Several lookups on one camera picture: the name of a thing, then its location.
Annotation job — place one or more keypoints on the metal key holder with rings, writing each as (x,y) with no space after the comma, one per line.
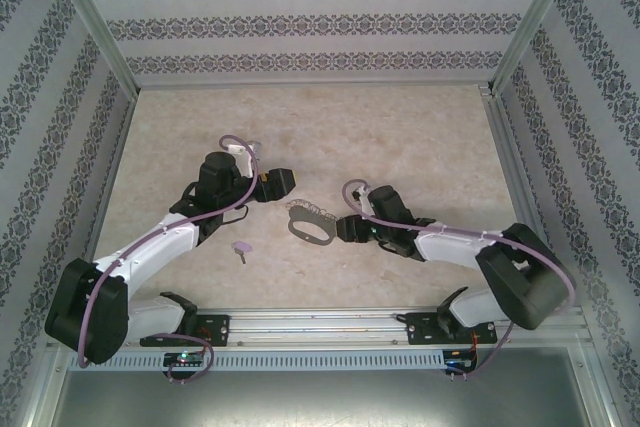
(297,221)

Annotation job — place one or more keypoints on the key with pink tag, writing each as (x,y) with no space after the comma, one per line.
(243,247)

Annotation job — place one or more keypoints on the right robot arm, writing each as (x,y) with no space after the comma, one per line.
(450,247)

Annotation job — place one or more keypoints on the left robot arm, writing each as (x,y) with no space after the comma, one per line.
(150,244)

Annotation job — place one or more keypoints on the grey metal sheet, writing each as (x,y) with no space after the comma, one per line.
(320,397)

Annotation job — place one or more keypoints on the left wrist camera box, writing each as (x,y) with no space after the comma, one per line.
(245,152)

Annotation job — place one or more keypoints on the aluminium mounting rail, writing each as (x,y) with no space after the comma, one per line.
(320,322)

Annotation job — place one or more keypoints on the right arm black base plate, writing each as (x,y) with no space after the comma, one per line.
(420,329)

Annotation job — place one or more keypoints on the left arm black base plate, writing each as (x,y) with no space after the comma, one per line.
(217,329)

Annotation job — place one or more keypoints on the aluminium frame post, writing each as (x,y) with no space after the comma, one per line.
(537,17)
(90,17)

